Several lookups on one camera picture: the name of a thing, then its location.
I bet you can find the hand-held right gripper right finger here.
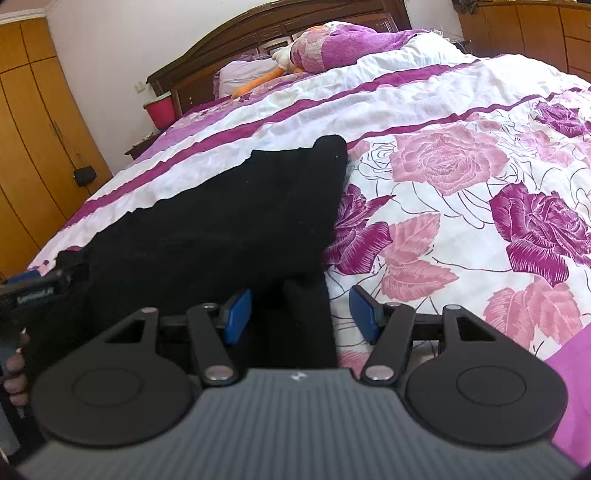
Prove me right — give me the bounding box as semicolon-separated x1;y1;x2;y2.
348;285;497;387

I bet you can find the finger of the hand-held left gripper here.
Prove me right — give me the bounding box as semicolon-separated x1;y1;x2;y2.
55;250;90;291

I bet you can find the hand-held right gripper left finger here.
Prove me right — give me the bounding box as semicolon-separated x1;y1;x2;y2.
105;288;254;387

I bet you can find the black garment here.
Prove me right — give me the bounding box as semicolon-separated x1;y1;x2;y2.
23;134;349;384

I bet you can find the person's left hand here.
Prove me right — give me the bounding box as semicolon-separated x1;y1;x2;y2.
4;330;32;408

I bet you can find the light wooden wardrobe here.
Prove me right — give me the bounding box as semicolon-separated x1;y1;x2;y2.
0;16;114;280

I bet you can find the dark wooden nightstand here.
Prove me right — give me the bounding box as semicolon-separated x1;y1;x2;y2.
124;129;164;160

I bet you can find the red bucket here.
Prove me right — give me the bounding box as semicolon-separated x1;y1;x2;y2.
144;91;175;131

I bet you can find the floral purple white bedspread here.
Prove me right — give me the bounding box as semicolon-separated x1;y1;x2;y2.
25;30;591;467

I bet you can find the light purple pillow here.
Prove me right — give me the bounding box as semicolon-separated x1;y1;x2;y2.
217;58;287;99

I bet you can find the white orange plush toy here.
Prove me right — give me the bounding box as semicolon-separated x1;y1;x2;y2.
231;21;342;100

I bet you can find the purple floral pillow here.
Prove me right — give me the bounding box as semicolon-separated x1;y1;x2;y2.
288;23;430;75

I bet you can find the dark wooden headboard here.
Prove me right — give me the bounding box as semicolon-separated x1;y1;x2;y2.
147;0;411;116

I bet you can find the wooden dresser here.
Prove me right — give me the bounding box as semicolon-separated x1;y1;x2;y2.
455;0;591;81

